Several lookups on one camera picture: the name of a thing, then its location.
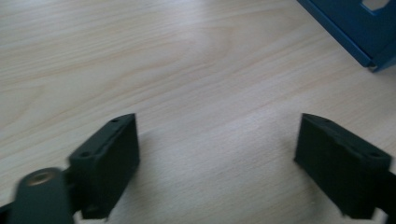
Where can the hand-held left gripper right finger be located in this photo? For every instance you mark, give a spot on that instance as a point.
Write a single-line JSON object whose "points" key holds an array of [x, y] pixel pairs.
{"points": [[339, 168]]}

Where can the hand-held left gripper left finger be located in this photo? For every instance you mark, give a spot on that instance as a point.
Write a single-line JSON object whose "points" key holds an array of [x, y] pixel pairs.
{"points": [[106, 168]]}

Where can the blue plastic crate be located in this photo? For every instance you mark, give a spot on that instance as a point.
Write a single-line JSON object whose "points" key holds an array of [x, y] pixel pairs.
{"points": [[358, 25]]}

